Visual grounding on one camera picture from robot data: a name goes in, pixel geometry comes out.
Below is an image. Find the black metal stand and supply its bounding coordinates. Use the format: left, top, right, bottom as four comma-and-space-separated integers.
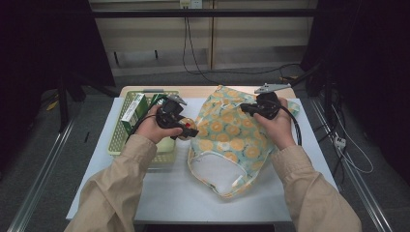
320, 57, 337, 139
57, 74, 71, 133

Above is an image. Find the black metal crossbar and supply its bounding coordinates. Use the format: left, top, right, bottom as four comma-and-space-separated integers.
91, 8, 319, 19

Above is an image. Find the black wall cable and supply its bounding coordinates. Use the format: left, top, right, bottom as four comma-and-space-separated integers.
182, 8, 223, 85
186, 15, 303, 76

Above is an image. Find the dark green box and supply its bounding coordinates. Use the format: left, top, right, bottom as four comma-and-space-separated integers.
149, 93, 169, 108

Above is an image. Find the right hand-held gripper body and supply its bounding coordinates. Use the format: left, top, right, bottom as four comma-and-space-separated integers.
254, 82, 292, 121

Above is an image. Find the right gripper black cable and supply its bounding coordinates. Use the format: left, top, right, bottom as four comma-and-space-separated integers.
278, 103, 304, 147

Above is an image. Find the white wall outlet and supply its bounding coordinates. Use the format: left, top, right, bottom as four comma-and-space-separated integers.
179, 0, 203, 10

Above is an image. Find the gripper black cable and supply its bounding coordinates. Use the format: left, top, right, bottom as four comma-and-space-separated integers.
126, 113, 158, 143
278, 103, 304, 147

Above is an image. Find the small round yellowish jar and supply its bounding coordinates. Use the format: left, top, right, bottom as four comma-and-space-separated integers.
177, 117, 198, 141

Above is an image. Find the black curtain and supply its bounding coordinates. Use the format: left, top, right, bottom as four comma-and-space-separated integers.
301, 0, 410, 183
0, 0, 116, 168

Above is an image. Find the white floor cable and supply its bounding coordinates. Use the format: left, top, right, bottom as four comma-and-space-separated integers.
331, 104, 375, 175

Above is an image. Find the person's left hand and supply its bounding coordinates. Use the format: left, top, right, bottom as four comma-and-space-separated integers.
134, 104, 184, 145

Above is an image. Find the person's right hand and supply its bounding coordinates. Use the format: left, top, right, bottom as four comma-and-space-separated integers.
252, 98, 298, 151

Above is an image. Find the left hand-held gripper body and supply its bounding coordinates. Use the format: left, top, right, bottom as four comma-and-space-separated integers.
156, 94, 188, 130

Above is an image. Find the white box with green stripe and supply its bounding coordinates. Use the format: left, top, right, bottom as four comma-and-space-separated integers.
120, 93, 150, 134

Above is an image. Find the pale green perforated plastic basket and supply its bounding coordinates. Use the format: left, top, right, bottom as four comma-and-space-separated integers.
106, 89, 181, 165

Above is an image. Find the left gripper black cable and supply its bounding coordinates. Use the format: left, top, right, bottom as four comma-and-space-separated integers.
126, 113, 158, 143

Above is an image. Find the white power strip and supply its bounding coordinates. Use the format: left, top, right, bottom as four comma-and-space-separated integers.
335, 135, 348, 150

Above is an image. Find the orange slice print fabric bag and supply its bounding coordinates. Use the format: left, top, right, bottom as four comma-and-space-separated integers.
187, 84, 301, 199

